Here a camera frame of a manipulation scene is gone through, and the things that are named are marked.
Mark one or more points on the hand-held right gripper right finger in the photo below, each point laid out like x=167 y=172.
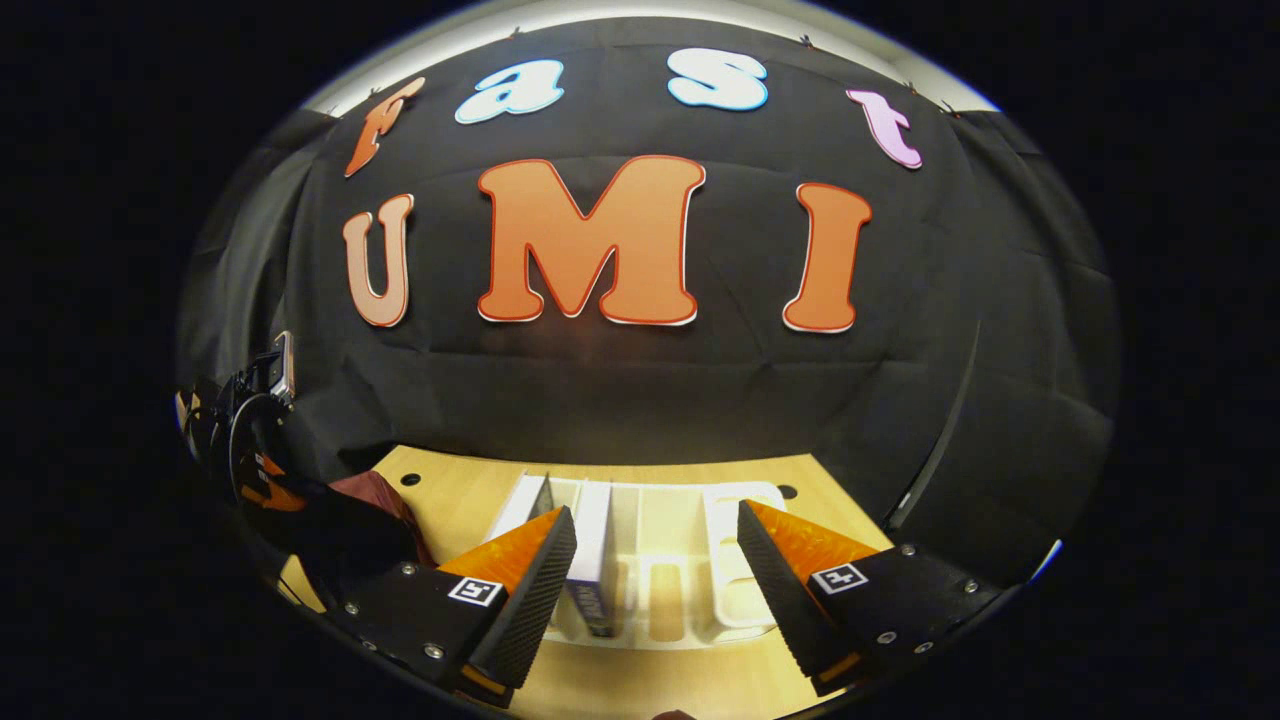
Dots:
x=785 y=600

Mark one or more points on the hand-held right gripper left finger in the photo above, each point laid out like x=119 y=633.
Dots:
x=525 y=600

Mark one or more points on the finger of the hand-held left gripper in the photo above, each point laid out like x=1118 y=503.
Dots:
x=270 y=488

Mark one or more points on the white plastic bookshelf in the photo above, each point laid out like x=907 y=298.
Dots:
x=660 y=540

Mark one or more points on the maroon schoolbag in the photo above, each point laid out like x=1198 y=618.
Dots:
x=380 y=495

